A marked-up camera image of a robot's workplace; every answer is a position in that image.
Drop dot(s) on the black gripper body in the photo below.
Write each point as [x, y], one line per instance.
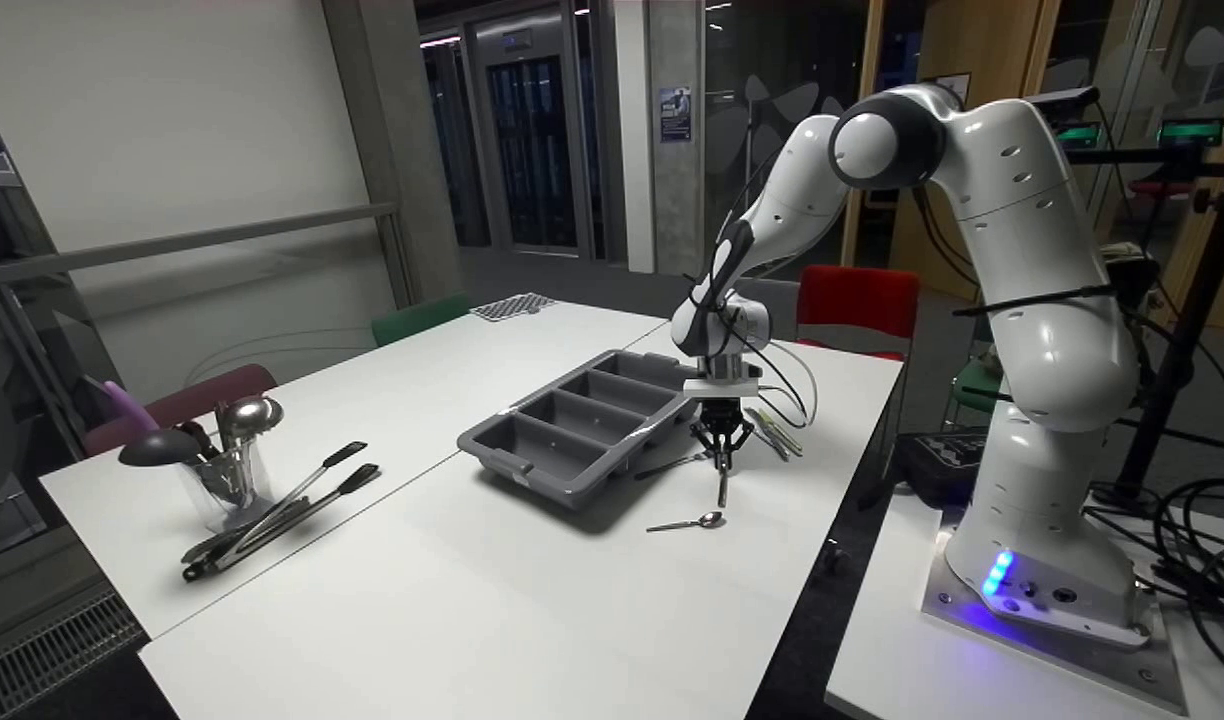
[722, 421]

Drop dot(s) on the silver metal fork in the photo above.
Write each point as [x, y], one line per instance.
[722, 491]

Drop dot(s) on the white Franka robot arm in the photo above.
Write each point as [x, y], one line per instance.
[1054, 346]

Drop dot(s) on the metal utensil holder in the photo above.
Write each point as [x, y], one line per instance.
[237, 480]

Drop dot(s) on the purple kitchen utensil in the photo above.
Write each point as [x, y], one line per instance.
[124, 405]

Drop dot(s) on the silver table knife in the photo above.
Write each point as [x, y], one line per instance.
[772, 440]

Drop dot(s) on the small silver spoon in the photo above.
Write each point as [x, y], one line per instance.
[684, 521]

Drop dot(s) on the grey plastic cutlery tray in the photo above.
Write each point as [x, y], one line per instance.
[579, 426]

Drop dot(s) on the bright red chair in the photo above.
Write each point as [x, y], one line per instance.
[859, 301]

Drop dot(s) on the black control box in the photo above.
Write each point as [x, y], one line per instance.
[932, 470]

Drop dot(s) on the wooden door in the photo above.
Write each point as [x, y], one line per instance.
[901, 261]

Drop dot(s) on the dark glass door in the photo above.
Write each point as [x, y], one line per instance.
[535, 134]

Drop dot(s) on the black tipped metal tongs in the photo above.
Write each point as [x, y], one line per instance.
[335, 459]
[359, 476]

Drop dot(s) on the grey robot mounting plate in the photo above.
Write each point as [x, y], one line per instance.
[1119, 664]

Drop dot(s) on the black device green display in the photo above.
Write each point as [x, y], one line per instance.
[1078, 136]
[1193, 130]

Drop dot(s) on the black tripod pole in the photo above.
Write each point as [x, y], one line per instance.
[1178, 355]

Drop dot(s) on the silver ladle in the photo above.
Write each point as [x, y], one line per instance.
[248, 419]

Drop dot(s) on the dark red chair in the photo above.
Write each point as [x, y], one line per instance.
[195, 398]

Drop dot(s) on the black ladle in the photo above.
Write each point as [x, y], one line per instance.
[156, 447]

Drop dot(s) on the floor vent grille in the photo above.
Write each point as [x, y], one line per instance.
[36, 661]

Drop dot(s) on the small wall poster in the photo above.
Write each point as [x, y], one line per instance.
[673, 112]

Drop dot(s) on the grey wall handrail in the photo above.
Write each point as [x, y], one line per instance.
[175, 245]

